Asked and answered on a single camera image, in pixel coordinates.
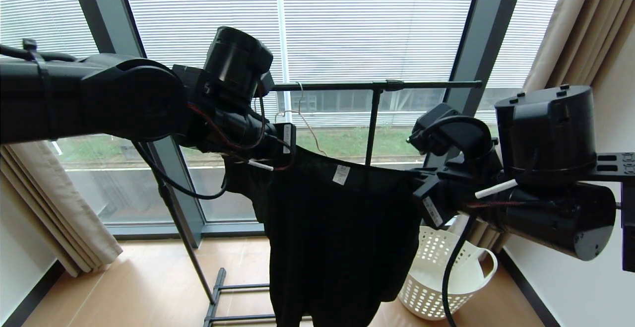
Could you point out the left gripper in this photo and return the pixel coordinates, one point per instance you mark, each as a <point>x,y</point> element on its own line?
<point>243,133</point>

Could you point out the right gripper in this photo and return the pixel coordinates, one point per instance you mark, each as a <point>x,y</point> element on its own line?
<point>545,218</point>

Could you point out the pink clothes hanger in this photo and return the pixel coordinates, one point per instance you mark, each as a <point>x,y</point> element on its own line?
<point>300,99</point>

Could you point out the black garment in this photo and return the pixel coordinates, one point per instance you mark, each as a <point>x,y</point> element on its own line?
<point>337,247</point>

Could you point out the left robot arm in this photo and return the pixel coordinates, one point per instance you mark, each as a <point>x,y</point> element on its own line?
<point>99,98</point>

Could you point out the white laundry basket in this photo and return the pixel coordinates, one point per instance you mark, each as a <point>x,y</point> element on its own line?
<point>466,277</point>

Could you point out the black clothes rack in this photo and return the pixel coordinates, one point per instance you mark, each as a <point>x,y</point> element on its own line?
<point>421,85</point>

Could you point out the window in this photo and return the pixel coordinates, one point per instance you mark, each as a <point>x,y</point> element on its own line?
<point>372,19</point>

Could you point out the beige curtain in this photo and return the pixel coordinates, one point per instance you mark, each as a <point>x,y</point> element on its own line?
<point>570,29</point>
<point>59,218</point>

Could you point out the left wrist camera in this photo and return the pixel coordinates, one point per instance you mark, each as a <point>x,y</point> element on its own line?
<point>267,84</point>

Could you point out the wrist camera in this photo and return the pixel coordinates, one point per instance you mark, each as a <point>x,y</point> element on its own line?
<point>436,128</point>
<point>267,84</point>

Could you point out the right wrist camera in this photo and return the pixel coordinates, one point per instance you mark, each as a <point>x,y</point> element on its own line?
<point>436,128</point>

